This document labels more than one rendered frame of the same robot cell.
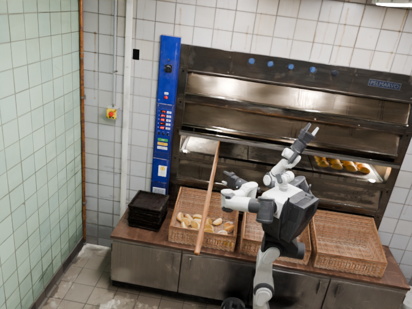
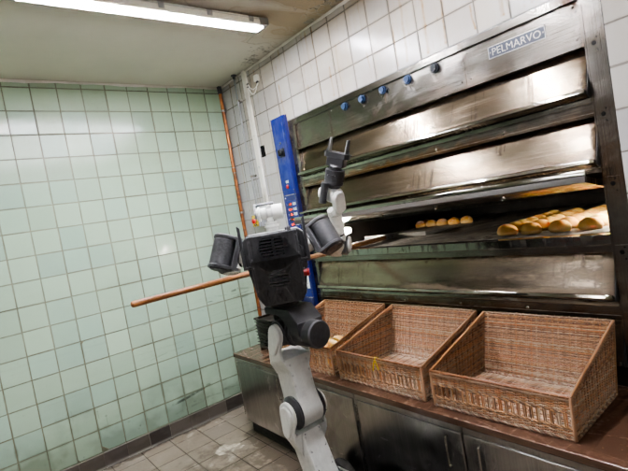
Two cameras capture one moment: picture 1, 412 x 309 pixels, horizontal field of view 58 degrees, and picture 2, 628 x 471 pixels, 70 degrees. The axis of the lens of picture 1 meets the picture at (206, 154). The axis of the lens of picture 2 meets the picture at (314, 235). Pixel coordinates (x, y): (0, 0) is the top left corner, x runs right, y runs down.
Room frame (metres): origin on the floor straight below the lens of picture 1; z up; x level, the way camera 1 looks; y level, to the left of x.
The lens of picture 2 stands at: (0.90, -2.07, 1.46)
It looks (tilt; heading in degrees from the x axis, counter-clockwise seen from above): 3 degrees down; 48
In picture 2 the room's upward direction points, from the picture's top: 10 degrees counter-clockwise
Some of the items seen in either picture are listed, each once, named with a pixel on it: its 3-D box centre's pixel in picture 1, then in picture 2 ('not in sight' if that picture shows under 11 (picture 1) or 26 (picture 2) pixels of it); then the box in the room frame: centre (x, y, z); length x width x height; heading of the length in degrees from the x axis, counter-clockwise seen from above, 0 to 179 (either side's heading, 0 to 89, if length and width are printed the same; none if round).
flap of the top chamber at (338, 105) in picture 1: (295, 98); (402, 130); (2.94, -0.66, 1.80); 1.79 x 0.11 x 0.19; 86
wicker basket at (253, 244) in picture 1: (274, 229); (406, 345); (2.67, -0.67, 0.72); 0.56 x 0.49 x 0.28; 86
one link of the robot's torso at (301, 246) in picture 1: (283, 244); (297, 323); (2.07, -0.60, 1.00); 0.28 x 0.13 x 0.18; 86
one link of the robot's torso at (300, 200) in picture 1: (286, 211); (278, 263); (2.05, -0.56, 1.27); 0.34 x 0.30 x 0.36; 140
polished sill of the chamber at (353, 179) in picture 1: (279, 168); (423, 248); (2.97, -0.66, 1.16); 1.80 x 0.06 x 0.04; 86
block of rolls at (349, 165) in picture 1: (338, 155); (569, 218); (3.34, -1.27, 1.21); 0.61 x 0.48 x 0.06; 176
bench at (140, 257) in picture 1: (251, 267); (396, 421); (2.67, -0.53, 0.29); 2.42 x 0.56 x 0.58; 86
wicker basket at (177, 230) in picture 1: (205, 217); (329, 333); (2.72, -0.07, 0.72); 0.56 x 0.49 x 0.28; 87
